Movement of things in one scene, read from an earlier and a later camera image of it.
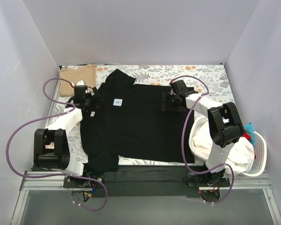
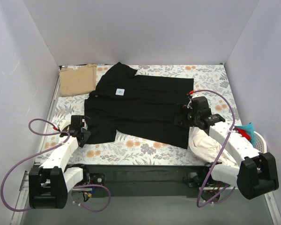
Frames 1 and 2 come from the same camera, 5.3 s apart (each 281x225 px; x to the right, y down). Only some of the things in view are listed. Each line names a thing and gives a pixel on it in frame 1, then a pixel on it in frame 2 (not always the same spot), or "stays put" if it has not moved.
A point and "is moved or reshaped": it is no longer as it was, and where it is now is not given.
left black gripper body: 94,97 → 85,135
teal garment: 249,128 stays put
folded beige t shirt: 87,74 stays put
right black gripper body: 166,101 → 180,115
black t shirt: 129,124 is moved or reshaped
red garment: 247,136 stays put
